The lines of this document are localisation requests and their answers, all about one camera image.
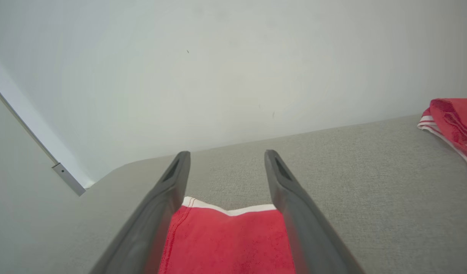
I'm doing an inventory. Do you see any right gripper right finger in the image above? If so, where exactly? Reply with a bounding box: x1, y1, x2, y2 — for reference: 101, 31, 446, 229
264, 150, 365, 274

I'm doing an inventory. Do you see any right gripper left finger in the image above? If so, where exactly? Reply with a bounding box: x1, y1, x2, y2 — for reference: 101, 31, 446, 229
90, 151, 191, 274

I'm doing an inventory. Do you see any red basketball jersey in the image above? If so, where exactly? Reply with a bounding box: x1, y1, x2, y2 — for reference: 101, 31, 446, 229
417, 98, 467, 191
157, 196, 297, 274

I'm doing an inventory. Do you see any grey metal post frame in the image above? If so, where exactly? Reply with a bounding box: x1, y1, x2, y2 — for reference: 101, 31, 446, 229
0, 79, 86, 197

